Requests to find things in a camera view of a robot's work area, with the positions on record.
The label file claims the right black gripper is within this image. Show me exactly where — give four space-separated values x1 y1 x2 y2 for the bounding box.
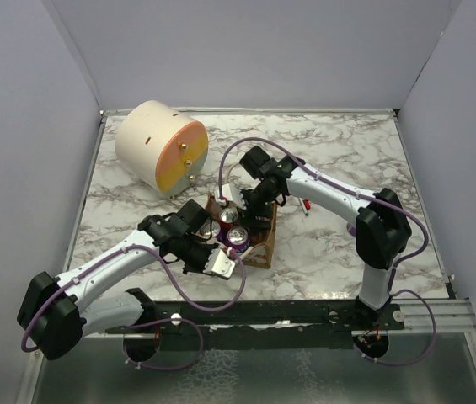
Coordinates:
232 184 280 235

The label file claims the red capped marker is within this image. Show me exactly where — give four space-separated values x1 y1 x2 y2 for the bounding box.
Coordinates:
298 198 311 212

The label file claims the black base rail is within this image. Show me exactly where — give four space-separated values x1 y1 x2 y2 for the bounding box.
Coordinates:
106 288 405 350

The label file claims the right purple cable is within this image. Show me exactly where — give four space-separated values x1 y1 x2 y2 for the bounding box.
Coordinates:
218 137 429 274

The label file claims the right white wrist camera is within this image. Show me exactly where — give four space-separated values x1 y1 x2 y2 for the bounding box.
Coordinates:
215 183 243 209

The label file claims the purple cable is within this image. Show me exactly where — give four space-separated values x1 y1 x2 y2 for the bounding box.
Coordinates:
218 137 429 274
20 246 247 353

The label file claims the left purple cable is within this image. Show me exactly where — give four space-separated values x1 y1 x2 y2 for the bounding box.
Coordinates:
20 246 247 353

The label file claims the orange red soda can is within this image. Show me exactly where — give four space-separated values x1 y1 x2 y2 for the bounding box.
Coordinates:
218 206 239 227

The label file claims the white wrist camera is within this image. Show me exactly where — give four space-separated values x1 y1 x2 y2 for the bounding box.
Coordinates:
215 183 243 209
203 248 236 280

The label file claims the purple fanta can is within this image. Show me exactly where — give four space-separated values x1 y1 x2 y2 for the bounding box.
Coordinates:
224 226 250 253
346 223 356 237
199 219 222 241

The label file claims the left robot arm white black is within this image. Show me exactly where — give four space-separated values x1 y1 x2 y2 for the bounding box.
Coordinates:
17 200 235 360

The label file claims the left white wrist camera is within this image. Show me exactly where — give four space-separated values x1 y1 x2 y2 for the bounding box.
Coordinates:
203 248 236 280

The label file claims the cream cylindrical drawer box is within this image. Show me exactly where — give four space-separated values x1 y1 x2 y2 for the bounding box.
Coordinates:
115 100 209 198

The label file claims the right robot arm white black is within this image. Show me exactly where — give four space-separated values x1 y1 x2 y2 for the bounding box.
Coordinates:
239 146 412 329

